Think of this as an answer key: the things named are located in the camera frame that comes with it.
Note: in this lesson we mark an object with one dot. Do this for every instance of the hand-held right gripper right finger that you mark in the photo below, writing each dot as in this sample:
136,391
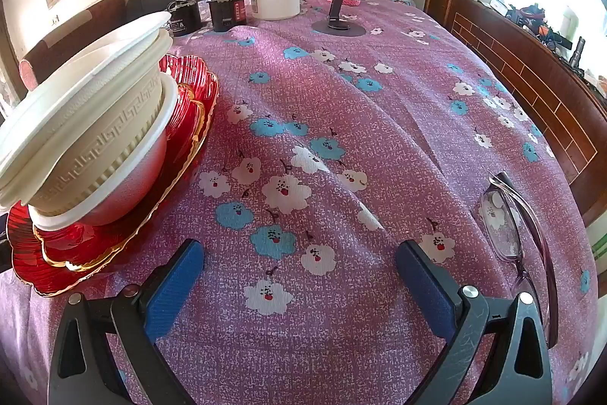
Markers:
427,291

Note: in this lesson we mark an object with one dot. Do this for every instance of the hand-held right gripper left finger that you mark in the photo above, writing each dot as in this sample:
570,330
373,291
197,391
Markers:
175,286

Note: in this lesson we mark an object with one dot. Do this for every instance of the small white bowl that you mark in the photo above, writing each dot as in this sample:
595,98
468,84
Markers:
137,177

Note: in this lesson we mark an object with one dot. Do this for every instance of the medium red plate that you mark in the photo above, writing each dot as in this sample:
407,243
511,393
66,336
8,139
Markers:
57,246

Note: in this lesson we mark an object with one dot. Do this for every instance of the large red plate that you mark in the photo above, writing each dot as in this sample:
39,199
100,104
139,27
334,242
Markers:
28,272

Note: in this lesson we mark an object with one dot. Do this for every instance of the purple floral tablecloth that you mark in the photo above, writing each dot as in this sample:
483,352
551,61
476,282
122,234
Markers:
303,338

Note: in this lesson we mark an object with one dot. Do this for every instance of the black round device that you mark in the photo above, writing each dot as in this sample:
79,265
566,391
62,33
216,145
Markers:
185,19

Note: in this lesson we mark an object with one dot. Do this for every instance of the brown armchair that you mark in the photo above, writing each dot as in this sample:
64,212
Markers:
80,35

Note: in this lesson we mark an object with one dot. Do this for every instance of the black jar with red label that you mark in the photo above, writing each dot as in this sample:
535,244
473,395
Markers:
227,13

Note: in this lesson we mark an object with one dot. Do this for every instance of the black flashlight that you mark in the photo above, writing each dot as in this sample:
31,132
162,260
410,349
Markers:
576,51

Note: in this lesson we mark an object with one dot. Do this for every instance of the white bottle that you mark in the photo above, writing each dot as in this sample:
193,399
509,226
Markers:
567,21

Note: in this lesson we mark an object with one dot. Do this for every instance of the purple frame eyeglasses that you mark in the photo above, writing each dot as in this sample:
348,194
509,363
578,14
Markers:
503,229

